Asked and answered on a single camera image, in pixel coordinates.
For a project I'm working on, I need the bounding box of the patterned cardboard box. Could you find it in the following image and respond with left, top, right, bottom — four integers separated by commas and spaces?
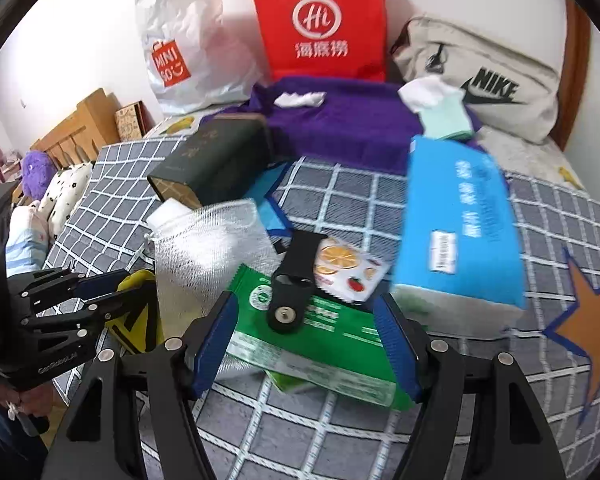
114, 101, 156, 142

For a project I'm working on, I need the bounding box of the light wooden furniture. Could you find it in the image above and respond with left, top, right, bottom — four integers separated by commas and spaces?
30, 87, 123, 171

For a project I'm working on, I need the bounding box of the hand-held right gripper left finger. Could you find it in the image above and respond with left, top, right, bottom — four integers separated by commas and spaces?
42, 290, 241, 480

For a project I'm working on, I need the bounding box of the white cloth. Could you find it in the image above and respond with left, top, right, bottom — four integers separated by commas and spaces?
397, 77, 463, 113

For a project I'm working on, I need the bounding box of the black strap with metal snap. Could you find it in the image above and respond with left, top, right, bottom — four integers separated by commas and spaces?
265, 229, 328, 333

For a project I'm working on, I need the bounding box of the dark green wipes packet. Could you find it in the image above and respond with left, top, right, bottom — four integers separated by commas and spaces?
217, 265, 381, 386

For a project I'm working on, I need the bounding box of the purple plush toy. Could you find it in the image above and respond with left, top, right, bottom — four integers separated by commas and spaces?
20, 150, 56, 201

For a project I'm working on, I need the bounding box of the yellow and black packet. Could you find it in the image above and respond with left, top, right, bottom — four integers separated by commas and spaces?
102, 269, 161, 356

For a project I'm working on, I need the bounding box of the brown wooden headboard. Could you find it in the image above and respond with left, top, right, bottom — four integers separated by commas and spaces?
550, 0, 593, 153

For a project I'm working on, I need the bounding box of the person's left hand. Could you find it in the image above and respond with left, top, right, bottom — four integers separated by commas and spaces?
0, 385, 51, 426

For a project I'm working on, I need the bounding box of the white plastic shopping bag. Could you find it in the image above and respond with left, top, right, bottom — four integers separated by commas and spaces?
134, 0, 266, 116

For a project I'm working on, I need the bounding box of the blue striped pillow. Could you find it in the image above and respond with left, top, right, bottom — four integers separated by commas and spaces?
5, 205, 48, 278

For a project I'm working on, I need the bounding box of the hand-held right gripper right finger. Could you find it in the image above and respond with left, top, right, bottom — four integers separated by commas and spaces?
372, 291, 566, 480

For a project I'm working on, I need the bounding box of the white flower print pillow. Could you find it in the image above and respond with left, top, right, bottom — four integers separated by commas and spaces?
37, 161, 93, 238

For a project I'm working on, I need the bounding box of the blue tissue pack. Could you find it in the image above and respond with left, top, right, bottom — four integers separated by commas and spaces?
390, 135, 528, 333

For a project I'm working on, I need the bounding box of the dark green box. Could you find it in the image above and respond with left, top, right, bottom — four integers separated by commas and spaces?
147, 112, 276, 208

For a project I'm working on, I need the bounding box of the crumpled white tissue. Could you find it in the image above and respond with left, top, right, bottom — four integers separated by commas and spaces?
274, 91, 327, 109

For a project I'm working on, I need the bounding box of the white mesh pouch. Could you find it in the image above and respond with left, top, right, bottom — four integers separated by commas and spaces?
142, 197, 281, 356

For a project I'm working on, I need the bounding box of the beige canvas bag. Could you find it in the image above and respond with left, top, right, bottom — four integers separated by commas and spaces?
390, 16, 563, 146

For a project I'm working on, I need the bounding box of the red paper shopping bag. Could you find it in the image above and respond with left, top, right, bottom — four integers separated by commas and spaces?
248, 0, 388, 83

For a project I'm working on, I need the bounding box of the fruit print sachet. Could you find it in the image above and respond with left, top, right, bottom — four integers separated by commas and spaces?
312, 237, 386, 306

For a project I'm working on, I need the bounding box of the grey checked blanket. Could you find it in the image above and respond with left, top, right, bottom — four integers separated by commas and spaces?
42, 137, 600, 480

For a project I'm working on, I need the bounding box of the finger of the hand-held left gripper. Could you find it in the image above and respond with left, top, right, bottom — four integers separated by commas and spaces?
22, 292, 131, 346
17, 267, 128, 311

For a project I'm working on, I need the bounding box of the purple cloth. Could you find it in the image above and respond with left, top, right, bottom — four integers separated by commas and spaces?
215, 76, 483, 176

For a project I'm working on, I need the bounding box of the fruit print bed sheet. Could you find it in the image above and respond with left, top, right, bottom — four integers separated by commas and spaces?
145, 112, 591, 196

